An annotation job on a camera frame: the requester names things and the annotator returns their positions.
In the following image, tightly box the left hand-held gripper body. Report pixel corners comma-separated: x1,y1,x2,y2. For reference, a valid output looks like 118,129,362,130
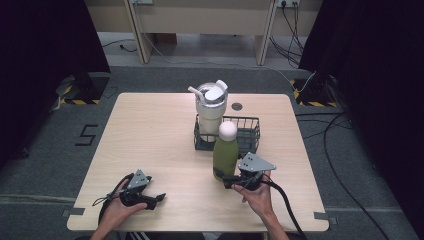
119,169,151,208

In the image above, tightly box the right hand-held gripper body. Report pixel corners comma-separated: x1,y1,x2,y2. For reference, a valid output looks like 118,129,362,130
237,152,277,192

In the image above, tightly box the green bottle with white cap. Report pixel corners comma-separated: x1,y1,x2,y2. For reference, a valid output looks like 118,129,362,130
212,120,240,183

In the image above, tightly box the dark wire basket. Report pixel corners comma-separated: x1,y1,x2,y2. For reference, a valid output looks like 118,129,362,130
193,114,262,156

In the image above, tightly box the white tumbler with straw lid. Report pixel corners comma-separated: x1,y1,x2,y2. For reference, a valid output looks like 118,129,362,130
187,79,230,144

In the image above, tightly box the person's left hand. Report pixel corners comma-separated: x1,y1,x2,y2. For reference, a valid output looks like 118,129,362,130
99,179,148,231

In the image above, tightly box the person's right hand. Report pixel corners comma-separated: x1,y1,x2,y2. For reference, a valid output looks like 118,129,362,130
231,170,276,220

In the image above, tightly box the person's dark striped clothing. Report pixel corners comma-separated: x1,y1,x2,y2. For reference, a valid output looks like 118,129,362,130
123,231,152,240

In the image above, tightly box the grey tape piece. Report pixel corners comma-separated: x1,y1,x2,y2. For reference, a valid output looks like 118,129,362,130
61,207,86,218
313,211,338,225

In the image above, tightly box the stand base with striped tape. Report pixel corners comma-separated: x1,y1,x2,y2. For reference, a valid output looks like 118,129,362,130
289,71,340,109
54,71,112,106

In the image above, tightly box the beige desk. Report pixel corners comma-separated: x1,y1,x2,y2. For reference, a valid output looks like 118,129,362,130
84,0,324,67

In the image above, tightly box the black curtain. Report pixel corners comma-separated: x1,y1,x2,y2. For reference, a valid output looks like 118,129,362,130
0,0,112,169
297,0,424,233

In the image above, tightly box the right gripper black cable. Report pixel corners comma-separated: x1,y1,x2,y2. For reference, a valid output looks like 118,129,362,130
262,179,308,240

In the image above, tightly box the long black floor cable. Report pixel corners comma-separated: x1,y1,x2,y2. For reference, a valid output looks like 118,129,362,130
322,111,392,240

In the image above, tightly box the thin black floor cable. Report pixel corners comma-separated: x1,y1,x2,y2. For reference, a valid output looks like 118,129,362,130
294,111,355,140

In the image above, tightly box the white floor cable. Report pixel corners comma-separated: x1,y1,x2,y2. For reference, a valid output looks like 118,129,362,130
134,1,317,94

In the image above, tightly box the bundle of black cables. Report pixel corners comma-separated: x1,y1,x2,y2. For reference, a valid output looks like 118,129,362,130
268,0,306,69

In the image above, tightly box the short black floor cable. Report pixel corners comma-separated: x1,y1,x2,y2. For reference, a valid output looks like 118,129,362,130
101,38,138,54

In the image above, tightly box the white wall socket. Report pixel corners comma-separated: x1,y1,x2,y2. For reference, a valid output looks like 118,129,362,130
276,0,302,9

